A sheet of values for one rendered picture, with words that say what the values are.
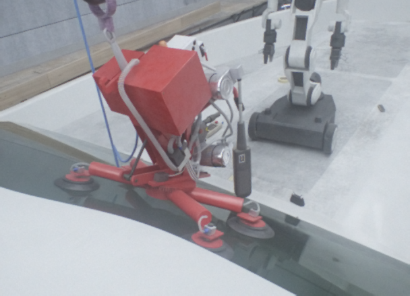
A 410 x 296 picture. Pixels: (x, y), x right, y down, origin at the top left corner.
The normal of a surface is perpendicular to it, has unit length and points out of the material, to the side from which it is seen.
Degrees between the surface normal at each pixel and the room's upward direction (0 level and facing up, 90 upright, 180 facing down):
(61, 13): 90
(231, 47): 90
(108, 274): 21
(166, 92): 90
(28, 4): 90
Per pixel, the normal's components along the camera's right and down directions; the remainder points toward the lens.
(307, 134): -0.48, 0.47
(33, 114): 0.79, 0.25
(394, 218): 0.20, -0.73
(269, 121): -0.40, -0.29
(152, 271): 0.16, -0.96
